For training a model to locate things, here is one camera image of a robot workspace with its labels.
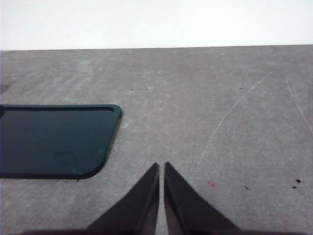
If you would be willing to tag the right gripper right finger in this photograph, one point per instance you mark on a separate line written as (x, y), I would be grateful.
(185, 210)

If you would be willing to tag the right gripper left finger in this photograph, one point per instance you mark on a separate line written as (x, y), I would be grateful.
(137, 210)

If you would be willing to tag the dark teal rectangular tray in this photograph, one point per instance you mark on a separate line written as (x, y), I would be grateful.
(49, 142)

